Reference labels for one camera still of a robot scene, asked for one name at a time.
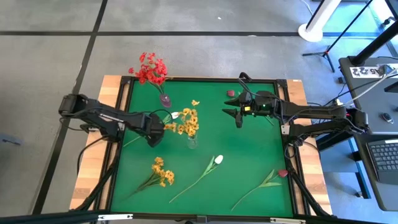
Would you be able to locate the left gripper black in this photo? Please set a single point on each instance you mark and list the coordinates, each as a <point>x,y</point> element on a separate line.
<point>154,126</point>

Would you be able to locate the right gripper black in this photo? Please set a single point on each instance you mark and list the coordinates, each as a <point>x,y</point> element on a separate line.
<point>261,104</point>

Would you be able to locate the yellow artificial flower bunch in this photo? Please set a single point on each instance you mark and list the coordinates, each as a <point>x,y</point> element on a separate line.
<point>189,123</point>
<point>163,175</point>

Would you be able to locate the red artificial flower bunch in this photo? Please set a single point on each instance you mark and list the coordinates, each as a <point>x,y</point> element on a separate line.
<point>160,70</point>
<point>149,73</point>

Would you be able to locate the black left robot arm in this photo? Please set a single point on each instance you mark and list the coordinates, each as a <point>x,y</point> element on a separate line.
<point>102,116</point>

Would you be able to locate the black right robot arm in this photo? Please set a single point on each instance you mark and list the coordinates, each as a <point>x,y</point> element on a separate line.
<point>311,112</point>

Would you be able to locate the clear glass vase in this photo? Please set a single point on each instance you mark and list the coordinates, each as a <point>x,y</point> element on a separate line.
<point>192,143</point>

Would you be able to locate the purple ribbed glass vase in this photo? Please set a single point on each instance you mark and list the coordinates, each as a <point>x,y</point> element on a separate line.
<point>165,101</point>

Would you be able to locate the green table mat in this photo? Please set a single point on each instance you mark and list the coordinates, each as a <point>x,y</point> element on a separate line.
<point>217,186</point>

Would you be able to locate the thin black tripod stand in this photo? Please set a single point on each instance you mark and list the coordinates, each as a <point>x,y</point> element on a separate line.
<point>326,53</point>

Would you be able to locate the white stand with round base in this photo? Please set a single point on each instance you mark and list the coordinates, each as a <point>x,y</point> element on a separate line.
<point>311,31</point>

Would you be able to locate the black rig beam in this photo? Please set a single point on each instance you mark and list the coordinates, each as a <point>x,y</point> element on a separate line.
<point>46,217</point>

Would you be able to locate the white paper label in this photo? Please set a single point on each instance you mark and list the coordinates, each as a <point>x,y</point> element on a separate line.
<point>363,71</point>

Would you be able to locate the dark grey desk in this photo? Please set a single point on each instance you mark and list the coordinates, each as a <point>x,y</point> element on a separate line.
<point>373,99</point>

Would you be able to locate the grey floor object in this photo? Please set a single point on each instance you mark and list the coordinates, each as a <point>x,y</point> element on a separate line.
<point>9,139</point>

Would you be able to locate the blue desk leg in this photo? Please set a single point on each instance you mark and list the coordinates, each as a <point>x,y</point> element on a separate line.
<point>363,183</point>

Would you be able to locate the thick black pole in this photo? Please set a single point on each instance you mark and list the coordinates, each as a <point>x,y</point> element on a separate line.
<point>373,45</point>

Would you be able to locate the black key fob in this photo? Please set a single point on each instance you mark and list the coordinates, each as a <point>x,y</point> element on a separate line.
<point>387,117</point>

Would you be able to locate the laptop keyboard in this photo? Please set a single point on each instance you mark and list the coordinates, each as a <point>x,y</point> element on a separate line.
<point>385,155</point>

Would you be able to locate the grey laptop desk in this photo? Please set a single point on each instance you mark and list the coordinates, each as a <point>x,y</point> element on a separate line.
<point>388,196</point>

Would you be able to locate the black aluminium table frame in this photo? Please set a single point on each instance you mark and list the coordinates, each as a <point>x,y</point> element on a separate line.
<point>199,80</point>

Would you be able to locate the silver metal bracket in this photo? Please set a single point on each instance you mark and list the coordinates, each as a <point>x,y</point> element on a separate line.
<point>115,216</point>
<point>287,221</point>

